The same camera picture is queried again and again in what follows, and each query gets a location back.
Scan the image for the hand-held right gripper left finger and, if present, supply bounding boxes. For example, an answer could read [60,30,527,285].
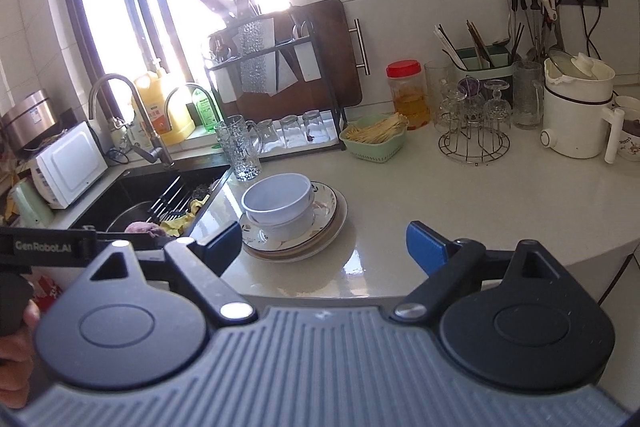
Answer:
[64,222,257,324]

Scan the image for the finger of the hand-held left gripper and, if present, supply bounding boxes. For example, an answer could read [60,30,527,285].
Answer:
[96,231,197,260]

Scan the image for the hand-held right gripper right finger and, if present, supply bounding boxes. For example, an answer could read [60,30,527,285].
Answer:
[390,221,600,323]

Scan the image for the pink flower white plate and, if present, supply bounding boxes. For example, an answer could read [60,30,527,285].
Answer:
[242,187,349,264]

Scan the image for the bird pattern plate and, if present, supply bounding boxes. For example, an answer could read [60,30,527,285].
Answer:
[240,181,339,254]

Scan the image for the person's left hand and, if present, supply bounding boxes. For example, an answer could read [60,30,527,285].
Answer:
[0,299,41,408]

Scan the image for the pink cloth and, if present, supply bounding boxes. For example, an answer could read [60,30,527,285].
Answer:
[124,219,168,239]

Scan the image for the steel pot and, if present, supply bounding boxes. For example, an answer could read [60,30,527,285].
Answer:
[107,202,161,233]

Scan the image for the yellow cloth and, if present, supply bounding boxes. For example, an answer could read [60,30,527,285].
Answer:
[160,199,206,238]

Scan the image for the red printed bag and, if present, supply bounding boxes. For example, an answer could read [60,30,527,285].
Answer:
[30,274,63,313]

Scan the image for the pale green container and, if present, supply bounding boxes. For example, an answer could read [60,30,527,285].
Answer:
[11,179,53,228]

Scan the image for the black sink drain rack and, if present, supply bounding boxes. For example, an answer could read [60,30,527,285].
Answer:
[147,174,226,228]

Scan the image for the black kitchen sink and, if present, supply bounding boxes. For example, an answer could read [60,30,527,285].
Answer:
[67,164,233,238]

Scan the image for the white microwave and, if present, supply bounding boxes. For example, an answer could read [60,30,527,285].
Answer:
[27,121,109,210]

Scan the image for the green plastic basket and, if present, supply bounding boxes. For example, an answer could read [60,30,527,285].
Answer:
[339,117,408,164]

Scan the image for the yellow detergent jug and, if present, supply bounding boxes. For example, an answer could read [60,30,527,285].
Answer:
[132,69,196,146]

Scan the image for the tall steel faucet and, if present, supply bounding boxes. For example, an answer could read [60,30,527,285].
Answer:
[88,73,176,168]

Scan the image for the small glass cup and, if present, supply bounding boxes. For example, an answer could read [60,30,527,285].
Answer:
[301,109,328,144]
[255,119,278,152]
[279,114,303,149]

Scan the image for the dried noodles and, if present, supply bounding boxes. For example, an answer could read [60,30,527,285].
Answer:
[345,113,408,144]

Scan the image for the steel rice cooker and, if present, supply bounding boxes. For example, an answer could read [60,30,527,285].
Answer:
[0,89,58,158]

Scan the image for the small curved faucet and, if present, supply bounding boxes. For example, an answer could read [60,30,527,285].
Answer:
[164,83,221,132]

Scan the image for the green dish soap bottle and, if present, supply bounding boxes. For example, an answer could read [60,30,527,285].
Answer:
[191,87,221,132]

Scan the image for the white drip tray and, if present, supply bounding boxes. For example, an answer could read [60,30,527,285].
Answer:
[257,109,346,155]

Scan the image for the red lid jar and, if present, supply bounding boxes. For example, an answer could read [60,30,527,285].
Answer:
[386,60,431,131]

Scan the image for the stemmed glass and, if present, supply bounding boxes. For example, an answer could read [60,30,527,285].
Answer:
[437,79,463,128]
[482,79,511,128]
[457,77,488,122]

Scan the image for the white cutlery caddy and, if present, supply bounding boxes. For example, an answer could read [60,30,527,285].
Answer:
[212,69,241,104]
[292,39,321,82]

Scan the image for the clear glass jar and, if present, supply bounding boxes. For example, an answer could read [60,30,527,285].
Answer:
[424,59,456,132]

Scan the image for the tall textured glass mug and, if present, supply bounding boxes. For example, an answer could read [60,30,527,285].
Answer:
[511,59,545,131]

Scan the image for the white electric pot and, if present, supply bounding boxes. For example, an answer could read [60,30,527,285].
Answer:
[539,52,627,164]

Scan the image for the pale green utensil holder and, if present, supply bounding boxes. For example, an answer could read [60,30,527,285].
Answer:
[452,47,516,98]

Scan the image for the embossed steel cutting board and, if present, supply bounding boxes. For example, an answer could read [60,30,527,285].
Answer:
[239,21,266,94]

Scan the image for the black metal rack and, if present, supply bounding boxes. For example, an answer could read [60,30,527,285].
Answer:
[202,4,348,152]

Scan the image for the dark wooden cutting board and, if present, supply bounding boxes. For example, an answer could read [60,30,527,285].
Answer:
[287,0,363,110]

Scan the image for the floral mug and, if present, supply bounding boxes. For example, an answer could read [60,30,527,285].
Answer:
[612,96,640,158]

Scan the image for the hanging utensil rack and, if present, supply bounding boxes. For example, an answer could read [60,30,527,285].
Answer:
[506,0,568,58]

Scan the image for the wire glass holder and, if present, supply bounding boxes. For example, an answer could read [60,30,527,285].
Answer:
[438,107,511,165]

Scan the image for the steel bar handle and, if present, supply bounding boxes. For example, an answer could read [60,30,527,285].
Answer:
[348,19,372,76]

